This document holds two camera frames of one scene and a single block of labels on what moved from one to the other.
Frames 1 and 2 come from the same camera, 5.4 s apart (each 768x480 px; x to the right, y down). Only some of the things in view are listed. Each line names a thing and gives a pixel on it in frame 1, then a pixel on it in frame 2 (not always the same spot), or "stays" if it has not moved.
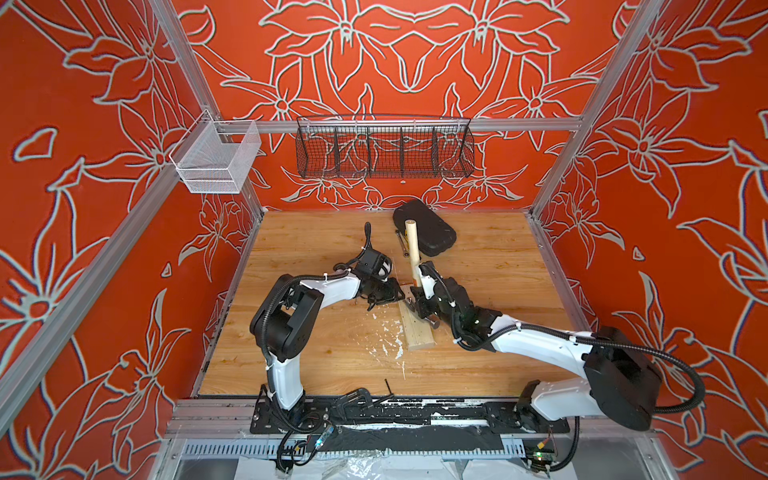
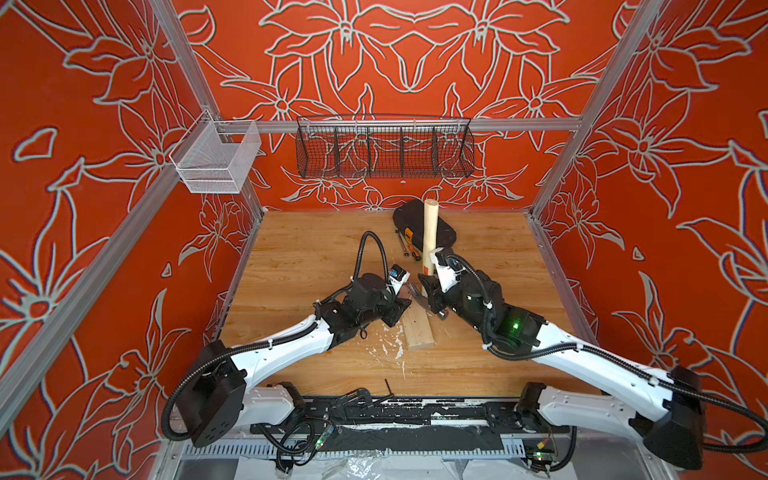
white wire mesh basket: x=215 y=157 stays
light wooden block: x=417 y=331 stays
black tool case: x=435 y=234 stays
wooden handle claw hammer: x=413 y=240 → x=430 y=241
